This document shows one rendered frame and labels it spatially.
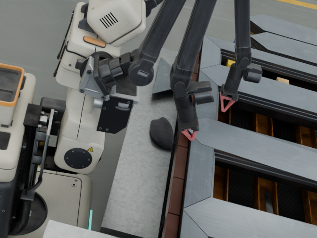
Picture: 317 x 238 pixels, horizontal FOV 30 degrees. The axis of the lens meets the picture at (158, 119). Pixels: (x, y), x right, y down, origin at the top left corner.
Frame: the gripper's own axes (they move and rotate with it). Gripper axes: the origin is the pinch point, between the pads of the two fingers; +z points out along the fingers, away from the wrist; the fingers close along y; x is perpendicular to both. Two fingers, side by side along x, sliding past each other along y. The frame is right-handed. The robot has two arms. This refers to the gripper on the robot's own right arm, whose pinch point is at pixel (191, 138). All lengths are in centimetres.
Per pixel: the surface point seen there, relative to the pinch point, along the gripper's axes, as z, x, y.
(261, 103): 33, -29, 54
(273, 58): 36, -40, 91
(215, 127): 19.5, -7.9, 26.5
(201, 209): 14.8, 0.4, -19.5
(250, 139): 25.6, -20.6, 23.2
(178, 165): 15.2, 7.2, 4.1
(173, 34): 107, 16, 251
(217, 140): 19.3, -7.8, 18.4
